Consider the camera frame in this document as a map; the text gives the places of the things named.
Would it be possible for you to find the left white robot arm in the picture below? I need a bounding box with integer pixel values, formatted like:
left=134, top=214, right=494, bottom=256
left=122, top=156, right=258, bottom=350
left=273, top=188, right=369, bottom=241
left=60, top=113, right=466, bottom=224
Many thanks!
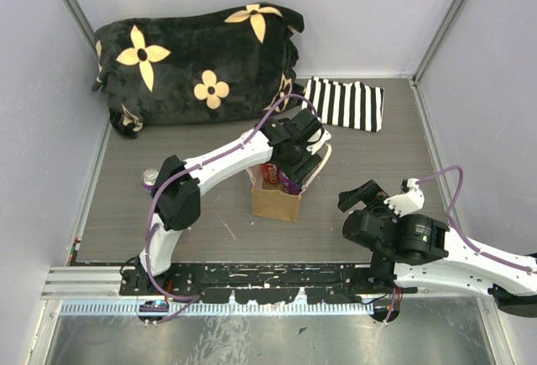
left=138, top=109, right=331, bottom=295

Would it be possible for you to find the black floral plush blanket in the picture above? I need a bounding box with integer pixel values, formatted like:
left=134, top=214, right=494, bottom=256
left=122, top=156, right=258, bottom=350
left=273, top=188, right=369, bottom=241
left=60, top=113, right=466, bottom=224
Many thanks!
left=92, top=3, right=305, bottom=139

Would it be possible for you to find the jute canvas tote bag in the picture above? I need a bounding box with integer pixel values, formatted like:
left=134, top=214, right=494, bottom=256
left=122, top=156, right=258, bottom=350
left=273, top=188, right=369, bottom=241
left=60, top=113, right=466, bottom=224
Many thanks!
left=246, top=144, right=332, bottom=222

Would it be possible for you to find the red cola can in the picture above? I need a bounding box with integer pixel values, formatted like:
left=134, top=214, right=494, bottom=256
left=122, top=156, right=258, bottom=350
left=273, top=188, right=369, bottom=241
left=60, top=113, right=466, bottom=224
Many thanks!
left=262, top=163, right=280, bottom=185

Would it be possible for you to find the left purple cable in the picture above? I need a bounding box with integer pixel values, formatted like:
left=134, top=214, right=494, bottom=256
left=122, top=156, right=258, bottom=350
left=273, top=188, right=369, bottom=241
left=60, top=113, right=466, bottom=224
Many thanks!
left=144, top=93, right=320, bottom=324

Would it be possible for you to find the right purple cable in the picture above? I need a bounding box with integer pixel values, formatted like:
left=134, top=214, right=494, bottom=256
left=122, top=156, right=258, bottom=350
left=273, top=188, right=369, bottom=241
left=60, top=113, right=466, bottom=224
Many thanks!
left=417, top=165, right=537, bottom=274

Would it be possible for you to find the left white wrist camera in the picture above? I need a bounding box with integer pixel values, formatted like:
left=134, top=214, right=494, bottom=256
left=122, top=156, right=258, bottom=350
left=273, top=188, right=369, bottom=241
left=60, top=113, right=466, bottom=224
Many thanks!
left=305, top=128, right=332, bottom=155

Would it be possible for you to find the purple soda can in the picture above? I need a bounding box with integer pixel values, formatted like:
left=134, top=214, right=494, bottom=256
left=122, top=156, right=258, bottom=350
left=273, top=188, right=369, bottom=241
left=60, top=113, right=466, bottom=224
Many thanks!
left=279, top=169, right=302, bottom=196
left=142, top=168, right=159, bottom=192

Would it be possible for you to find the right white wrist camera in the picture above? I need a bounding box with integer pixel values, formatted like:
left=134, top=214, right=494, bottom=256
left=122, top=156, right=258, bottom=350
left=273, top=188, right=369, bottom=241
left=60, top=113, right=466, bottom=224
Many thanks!
left=383, top=178, right=425, bottom=217

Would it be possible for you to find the right aluminium frame post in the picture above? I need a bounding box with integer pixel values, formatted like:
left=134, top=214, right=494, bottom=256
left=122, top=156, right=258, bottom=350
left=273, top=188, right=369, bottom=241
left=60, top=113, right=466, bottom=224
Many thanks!
left=410, top=0, right=467, bottom=86

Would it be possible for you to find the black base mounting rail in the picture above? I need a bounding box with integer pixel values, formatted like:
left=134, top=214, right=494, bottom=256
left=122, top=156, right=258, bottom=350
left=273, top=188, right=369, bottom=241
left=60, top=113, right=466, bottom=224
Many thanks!
left=120, top=263, right=393, bottom=305

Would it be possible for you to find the purple cable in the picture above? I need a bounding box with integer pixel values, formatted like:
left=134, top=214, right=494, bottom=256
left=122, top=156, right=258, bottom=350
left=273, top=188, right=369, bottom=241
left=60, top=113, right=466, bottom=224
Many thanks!
left=417, top=165, right=537, bottom=274
left=144, top=93, right=320, bottom=324

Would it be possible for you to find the black white striped cloth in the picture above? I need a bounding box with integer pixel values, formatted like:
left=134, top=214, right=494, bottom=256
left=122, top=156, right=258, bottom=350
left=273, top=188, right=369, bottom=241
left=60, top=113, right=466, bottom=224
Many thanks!
left=304, top=77, right=385, bottom=133

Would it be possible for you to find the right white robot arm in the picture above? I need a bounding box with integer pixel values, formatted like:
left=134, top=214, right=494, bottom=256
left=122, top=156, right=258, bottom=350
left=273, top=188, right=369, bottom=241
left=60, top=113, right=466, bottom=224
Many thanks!
left=337, top=178, right=536, bottom=318

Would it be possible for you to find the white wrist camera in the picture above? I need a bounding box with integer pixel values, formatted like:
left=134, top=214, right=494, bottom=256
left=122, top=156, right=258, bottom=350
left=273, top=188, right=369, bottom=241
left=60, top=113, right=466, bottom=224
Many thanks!
left=383, top=178, right=425, bottom=217
left=305, top=128, right=332, bottom=155

